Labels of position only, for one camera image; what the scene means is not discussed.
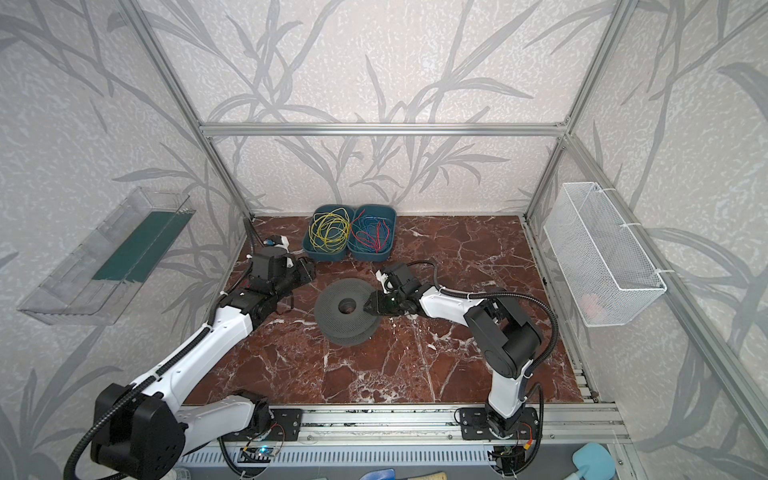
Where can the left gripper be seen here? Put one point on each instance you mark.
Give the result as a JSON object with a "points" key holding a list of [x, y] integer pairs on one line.
{"points": [[299, 273]]}

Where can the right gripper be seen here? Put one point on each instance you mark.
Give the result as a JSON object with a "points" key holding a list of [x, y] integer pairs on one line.
{"points": [[380, 301]]}

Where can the teal bin with yellow cables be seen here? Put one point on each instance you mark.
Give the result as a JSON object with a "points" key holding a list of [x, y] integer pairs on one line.
{"points": [[328, 233]]}

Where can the dark grey foam spool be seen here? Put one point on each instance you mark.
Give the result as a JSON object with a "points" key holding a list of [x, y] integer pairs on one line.
{"points": [[339, 312]]}

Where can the teal bin with red cables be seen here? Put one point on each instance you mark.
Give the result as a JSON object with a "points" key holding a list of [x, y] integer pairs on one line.
{"points": [[372, 233]]}

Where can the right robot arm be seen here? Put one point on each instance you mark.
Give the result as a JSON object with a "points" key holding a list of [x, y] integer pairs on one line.
{"points": [[514, 332]]}

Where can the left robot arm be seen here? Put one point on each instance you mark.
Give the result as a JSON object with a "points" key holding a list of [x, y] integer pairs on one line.
{"points": [[141, 430]]}

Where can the green circuit board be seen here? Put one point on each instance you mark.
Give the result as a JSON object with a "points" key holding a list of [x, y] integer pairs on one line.
{"points": [[258, 455]]}

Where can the light blue plastic object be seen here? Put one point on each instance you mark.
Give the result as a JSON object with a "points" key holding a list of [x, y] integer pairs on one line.
{"points": [[592, 462]]}

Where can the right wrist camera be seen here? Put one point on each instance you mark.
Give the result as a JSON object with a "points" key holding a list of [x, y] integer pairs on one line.
{"points": [[383, 279]]}

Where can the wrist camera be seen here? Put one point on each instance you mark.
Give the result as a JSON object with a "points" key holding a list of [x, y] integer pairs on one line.
{"points": [[277, 241], [383, 279]]}

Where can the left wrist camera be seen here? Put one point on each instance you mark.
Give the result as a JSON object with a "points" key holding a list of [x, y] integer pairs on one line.
{"points": [[277, 241]]}

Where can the clear plastic wall shelf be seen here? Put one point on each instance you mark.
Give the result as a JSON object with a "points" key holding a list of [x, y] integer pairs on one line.
{"points": [[95, 283]]}

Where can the white wire mesh basket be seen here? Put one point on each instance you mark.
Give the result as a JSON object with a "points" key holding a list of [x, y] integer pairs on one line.
{"points": [[609, 274]]}

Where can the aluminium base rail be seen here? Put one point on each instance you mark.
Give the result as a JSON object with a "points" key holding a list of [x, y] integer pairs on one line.
{"points": [[444, 424]]}

